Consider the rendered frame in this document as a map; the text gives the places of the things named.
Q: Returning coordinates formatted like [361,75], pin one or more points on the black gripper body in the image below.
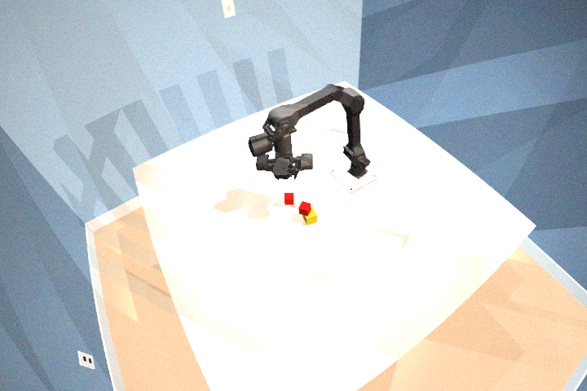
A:
[303,161]

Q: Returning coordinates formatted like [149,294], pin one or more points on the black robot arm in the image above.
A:
[285,117]

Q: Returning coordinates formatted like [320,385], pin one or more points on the red cube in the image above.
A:
[304,208]
[289,198]

